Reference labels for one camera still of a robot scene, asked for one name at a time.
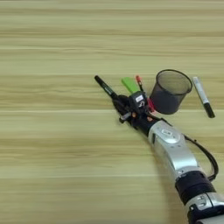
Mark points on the black box with white label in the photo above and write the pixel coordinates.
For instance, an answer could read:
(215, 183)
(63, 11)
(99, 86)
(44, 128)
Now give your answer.
(138, 100)

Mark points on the grey marker with black cap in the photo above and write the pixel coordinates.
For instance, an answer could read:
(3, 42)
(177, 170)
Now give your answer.
(201, 93)

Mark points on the green rectangular block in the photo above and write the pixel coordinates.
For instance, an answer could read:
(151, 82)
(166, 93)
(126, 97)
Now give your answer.
(130, 85)

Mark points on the red and black pen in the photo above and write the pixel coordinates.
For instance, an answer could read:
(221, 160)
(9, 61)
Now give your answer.
(150, 105)

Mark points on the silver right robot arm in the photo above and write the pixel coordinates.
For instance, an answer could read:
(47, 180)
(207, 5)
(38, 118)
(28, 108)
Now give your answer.
(172, 148)

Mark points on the black mesh pen cup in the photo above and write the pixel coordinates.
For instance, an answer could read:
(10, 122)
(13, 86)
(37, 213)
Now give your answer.
(167, 99)

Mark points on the black marker pen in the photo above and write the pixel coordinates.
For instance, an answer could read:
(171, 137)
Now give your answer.
(105, 86)

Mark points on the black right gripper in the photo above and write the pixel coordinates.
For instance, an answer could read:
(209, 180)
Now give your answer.
(140, 121)

